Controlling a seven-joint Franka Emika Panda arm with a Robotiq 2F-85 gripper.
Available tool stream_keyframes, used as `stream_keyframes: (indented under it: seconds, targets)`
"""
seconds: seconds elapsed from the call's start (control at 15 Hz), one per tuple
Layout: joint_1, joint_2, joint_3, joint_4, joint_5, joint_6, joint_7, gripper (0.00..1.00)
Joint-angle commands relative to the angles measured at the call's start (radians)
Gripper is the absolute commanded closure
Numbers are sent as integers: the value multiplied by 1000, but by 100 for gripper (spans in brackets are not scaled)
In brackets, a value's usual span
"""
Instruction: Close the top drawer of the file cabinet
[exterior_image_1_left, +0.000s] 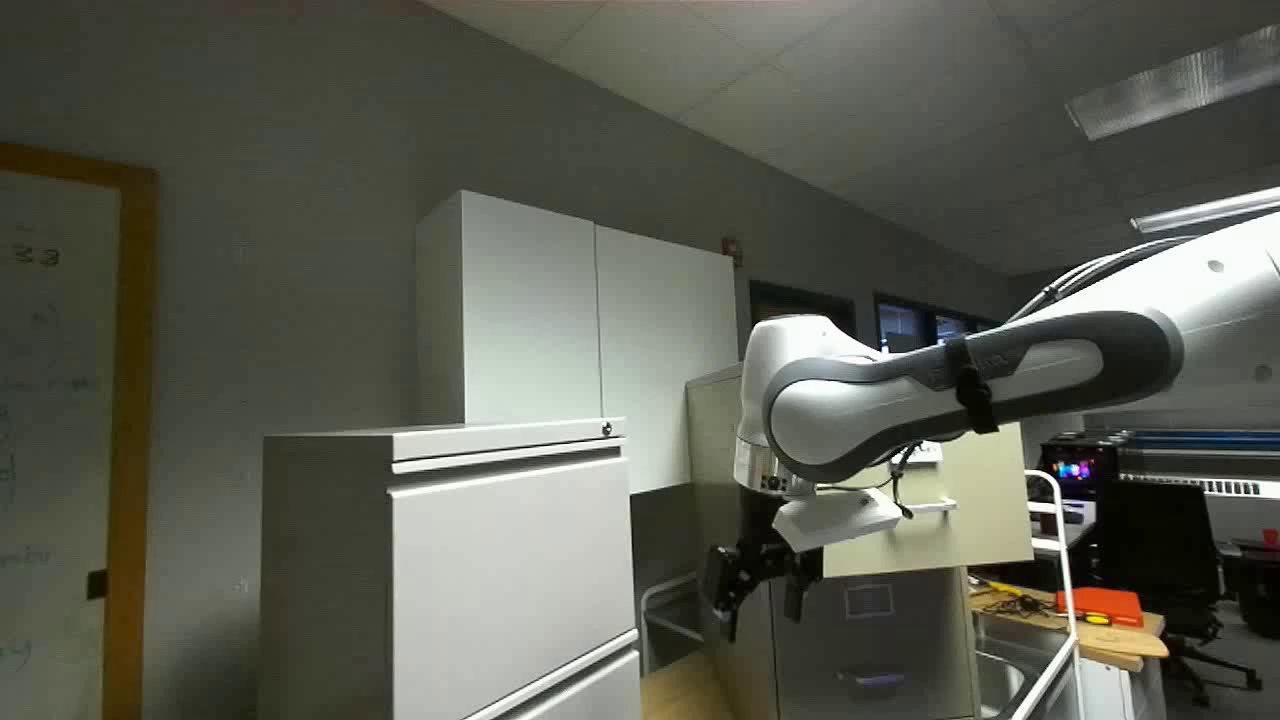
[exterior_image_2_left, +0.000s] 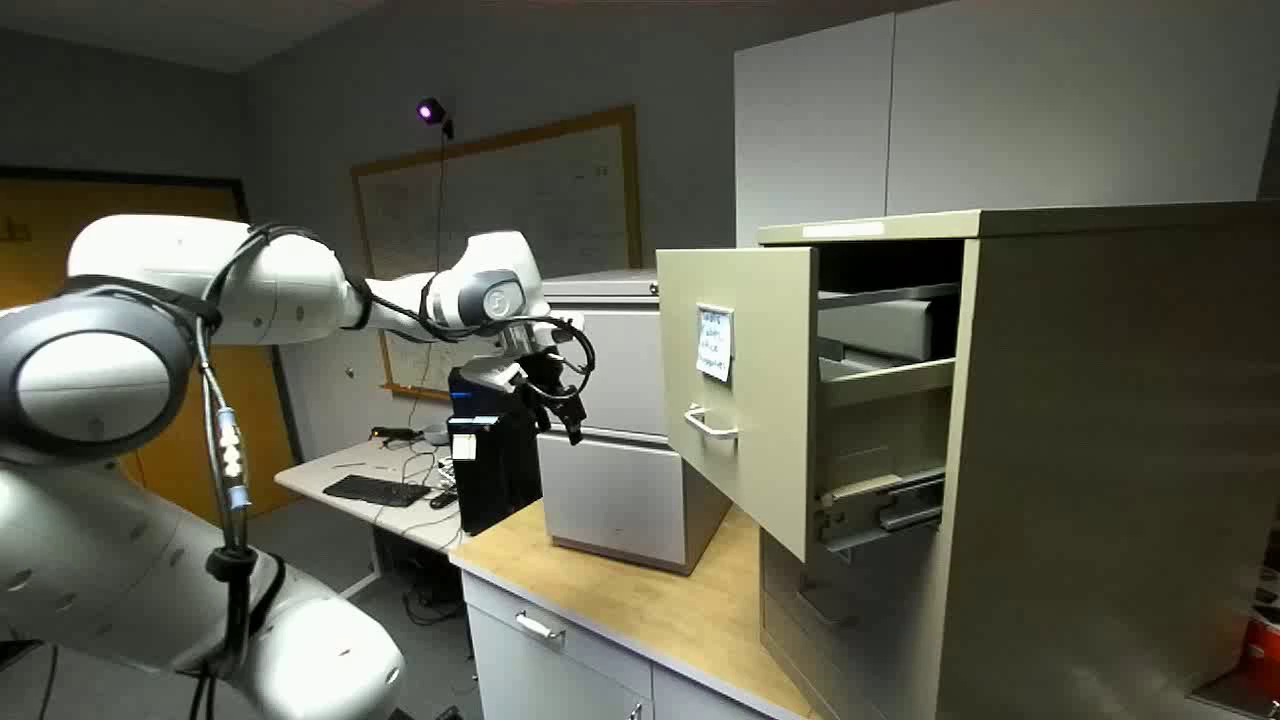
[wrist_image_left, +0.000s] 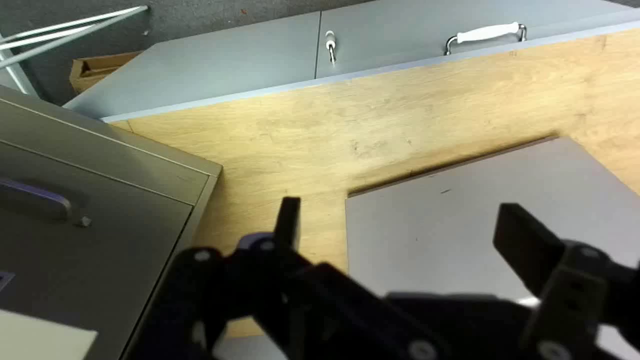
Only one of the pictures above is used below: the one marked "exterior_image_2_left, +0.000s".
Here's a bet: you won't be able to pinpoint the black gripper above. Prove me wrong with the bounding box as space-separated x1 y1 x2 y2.
522 315 597 444

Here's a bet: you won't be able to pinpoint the beige top file drawer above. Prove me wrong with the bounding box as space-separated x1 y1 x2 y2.
656 244 961 560

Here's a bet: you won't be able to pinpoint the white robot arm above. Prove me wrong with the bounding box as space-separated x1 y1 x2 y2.
0 214 585 720

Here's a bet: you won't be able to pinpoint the grey lateral file cabinet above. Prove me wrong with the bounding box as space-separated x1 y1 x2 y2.
540 273 727 576

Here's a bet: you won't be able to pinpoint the white base cabinet drawers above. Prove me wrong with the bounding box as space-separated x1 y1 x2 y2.
465 576 764 720

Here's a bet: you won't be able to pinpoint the beige file cabinet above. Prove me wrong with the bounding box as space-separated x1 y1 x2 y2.
759 204 1280 720

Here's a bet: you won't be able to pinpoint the black computer tower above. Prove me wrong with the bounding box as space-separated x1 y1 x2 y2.
449 374 540 535

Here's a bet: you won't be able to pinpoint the black computer keyboard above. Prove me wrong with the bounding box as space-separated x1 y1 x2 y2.
326 478 428 510

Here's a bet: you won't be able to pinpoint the wood framed whiteboard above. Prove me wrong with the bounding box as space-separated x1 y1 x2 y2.
349 105 650 407

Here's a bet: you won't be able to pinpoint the wooden door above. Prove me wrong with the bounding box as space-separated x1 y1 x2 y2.
0 181 291 535

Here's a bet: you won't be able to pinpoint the camera with purple light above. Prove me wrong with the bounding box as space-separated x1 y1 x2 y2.
415 98 455 139

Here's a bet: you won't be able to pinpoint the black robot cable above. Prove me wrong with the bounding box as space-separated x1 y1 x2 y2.
186 225 291 720

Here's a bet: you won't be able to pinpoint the white wall cabinet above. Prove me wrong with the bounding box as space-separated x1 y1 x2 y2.
732 0 1280 244

